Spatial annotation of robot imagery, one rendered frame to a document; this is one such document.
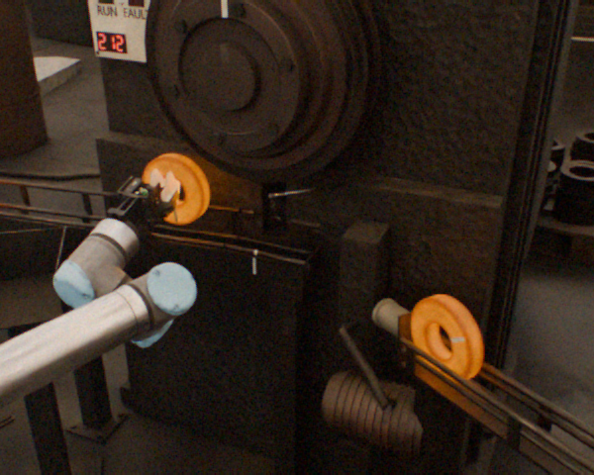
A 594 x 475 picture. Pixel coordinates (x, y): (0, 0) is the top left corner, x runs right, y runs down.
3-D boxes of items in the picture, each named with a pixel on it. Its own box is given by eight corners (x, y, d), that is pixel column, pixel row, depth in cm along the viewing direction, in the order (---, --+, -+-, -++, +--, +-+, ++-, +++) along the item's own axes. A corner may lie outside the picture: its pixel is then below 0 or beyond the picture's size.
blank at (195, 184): (145, 150, 153) (136, 155, 150) (205, 154, 146) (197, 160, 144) (156, 215, 159) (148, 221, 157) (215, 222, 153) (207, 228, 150)
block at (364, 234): (352, 308, 157) (357, 214, 146) (386, 317, 154) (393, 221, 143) (336, 333, 149) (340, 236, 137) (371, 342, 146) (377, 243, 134)
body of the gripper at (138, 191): (162, 180, 139) (130, 218, 131) (172, 212, 145) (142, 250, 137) (131, 174, 142) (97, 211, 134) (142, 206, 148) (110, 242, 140)
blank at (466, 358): (440, 378, 130) (426, 384, 129) (414, 299, 131) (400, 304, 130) (495, 377, 116) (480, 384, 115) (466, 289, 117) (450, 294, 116)
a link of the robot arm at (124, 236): (133, 270, 135) (93, 260, 138) (147, 253, 138) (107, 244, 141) (120, 237, 129) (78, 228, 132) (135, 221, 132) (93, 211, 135)
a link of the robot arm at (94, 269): (83, 322, 130) (40, 288, 128) (120, 275, 138) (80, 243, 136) (101, 306, 123) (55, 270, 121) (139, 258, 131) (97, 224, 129)
